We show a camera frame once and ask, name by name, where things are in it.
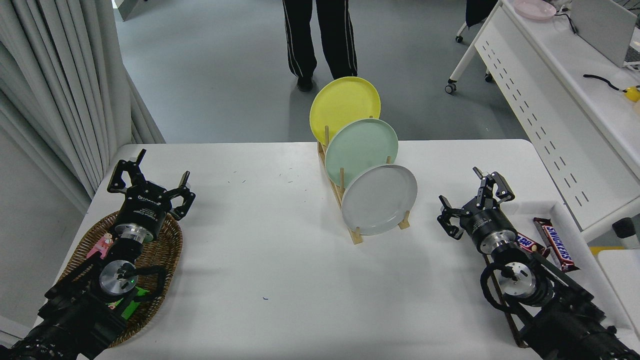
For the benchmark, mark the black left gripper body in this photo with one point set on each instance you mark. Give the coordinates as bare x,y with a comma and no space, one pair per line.
142,210

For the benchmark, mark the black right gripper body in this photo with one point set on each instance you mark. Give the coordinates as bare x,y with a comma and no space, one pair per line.
487,225

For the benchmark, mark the grey plate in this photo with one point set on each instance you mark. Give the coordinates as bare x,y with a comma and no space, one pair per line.
380,200

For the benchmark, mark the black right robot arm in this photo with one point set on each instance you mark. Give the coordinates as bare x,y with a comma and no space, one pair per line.
560,320

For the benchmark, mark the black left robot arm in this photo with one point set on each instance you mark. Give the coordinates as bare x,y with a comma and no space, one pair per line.
75,310

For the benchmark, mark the wooden plate rack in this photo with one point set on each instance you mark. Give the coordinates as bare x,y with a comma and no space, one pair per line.
356,236

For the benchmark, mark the pale green plate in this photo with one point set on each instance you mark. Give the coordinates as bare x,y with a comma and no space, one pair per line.
360,147

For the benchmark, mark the yellow plate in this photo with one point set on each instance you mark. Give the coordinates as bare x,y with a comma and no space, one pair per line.
342,102

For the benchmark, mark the pink plate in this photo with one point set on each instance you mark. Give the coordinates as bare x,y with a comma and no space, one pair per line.
534,9

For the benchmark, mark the Snickers bar with Chinese print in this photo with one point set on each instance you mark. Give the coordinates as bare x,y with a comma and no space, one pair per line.
525,243

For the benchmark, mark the brown wicker basket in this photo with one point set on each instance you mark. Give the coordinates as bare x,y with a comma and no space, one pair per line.
162,255

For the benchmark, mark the pink snack packet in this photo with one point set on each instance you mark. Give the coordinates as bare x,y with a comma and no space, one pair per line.
102,245

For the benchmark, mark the brown Snickers bar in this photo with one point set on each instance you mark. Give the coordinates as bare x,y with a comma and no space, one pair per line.
555,242

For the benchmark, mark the green snack packet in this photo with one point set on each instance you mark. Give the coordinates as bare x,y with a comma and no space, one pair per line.
131,307

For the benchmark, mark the white perforated desk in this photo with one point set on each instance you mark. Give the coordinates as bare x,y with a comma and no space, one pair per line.
530,85

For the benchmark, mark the white foam tray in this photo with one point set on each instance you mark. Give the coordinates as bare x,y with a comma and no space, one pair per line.
590,285

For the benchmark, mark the pale grey curtain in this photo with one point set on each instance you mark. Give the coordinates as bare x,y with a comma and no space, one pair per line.
50,75

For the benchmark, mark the black cylinder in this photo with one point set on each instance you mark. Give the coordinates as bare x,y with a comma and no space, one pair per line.
625,232

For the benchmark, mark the small white side table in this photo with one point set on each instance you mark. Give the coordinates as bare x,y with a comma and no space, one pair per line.
622,280

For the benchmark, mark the small yellow round object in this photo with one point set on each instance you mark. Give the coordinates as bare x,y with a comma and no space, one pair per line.
633,94

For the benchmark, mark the grey laptop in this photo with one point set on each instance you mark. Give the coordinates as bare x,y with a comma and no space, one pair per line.
605,30

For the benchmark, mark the person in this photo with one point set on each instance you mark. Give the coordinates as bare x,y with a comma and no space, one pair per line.
300,35

